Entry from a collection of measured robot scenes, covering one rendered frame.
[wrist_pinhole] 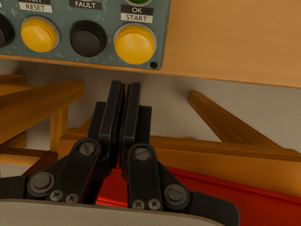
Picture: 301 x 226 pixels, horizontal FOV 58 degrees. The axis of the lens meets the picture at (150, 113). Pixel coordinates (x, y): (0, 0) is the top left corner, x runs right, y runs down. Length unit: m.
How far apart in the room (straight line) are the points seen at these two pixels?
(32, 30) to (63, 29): 0.02
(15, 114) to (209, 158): 0.41
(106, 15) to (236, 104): 1.04
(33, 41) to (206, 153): 0.25
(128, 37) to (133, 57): 0.02
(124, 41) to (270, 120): 1.11
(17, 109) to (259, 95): 0.94
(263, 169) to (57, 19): 0.30
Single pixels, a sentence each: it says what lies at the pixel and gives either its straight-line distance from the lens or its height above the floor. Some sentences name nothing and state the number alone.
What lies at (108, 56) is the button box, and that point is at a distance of 0.22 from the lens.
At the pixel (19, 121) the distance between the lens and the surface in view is 0.64.
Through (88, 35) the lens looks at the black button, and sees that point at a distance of 0.20.
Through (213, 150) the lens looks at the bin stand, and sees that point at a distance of 0.38.
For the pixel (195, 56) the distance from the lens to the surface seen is 0.24.
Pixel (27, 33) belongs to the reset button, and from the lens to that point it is 0.22.
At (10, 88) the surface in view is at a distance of 1.02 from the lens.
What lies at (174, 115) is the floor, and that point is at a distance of 1.16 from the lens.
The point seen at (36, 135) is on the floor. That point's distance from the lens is 1.28.
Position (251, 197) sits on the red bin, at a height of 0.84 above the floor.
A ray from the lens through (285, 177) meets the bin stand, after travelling 0.41.
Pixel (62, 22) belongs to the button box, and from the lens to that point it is 0.21.
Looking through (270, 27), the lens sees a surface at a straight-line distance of 0.26.
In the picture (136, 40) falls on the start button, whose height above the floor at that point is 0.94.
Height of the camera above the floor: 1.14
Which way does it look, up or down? 79 degrees down
